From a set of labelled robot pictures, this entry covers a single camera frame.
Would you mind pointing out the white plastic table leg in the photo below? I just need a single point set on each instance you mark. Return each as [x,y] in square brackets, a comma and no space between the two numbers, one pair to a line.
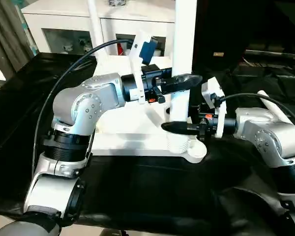
[184,37]
[273,105]
[96,32]

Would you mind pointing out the white plastic table top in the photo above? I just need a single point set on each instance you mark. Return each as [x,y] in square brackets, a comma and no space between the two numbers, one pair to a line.
[127,137]

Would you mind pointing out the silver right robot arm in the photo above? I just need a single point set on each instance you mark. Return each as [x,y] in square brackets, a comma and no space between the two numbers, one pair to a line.
[265,132]

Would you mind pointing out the red bottle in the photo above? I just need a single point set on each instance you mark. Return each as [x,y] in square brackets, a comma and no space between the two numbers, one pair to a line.
[120,49]

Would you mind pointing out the black table mat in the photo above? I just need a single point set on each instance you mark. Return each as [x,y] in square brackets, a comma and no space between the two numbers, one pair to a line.
[162,191]

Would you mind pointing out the clear glass ornament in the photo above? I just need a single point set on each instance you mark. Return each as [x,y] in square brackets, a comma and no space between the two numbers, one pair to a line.
[116,2]

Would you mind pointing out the white glass-door cabinet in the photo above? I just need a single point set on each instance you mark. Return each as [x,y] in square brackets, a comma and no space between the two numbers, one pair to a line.
[64,22]

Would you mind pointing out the grey curtain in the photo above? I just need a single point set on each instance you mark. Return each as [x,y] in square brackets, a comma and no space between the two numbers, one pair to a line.
[7,39]

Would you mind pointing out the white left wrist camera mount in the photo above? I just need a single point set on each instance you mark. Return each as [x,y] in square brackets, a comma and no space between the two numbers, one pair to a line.
[137,64]

